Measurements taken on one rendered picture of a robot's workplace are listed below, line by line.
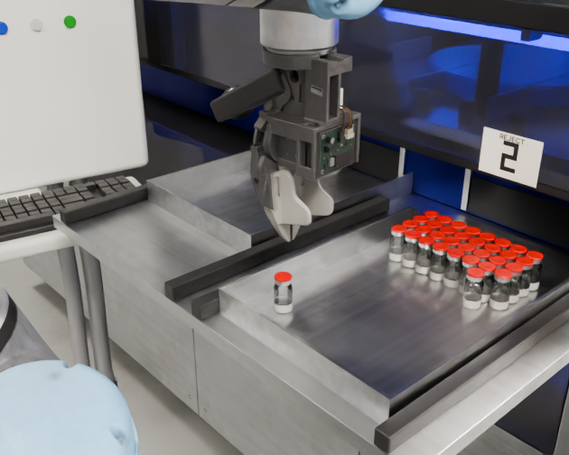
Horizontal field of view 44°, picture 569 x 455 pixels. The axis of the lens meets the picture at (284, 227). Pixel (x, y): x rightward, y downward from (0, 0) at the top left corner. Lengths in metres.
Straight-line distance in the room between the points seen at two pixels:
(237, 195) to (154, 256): 0.23
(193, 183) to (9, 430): 0.74
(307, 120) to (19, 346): 0.33
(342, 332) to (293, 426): 0.77
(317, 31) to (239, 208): 0.49
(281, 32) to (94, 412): 0.36
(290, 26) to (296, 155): 0.12
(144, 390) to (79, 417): 1.65
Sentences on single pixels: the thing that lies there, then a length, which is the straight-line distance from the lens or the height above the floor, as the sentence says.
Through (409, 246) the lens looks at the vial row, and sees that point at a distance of 0.92.
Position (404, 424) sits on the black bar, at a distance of 0.66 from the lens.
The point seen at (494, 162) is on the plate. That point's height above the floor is 1.01.
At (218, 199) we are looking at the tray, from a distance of 1.12.
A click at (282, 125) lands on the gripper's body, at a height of 1.13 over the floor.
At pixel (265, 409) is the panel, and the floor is 0.29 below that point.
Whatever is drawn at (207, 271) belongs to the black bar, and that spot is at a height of 0.90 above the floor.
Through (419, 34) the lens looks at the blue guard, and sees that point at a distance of 1.00.
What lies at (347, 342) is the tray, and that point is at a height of 0.88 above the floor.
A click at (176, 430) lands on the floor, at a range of 2.00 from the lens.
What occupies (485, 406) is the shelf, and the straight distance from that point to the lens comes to 0.72.
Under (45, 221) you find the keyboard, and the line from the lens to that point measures 1.25.
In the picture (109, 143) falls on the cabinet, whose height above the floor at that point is 0.87.
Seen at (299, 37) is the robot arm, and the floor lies 1.21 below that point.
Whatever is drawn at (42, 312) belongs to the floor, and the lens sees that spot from 2.58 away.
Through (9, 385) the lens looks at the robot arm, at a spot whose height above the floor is 1.02.
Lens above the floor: 1.33
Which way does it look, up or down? 26 degrees down
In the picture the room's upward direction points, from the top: straight up
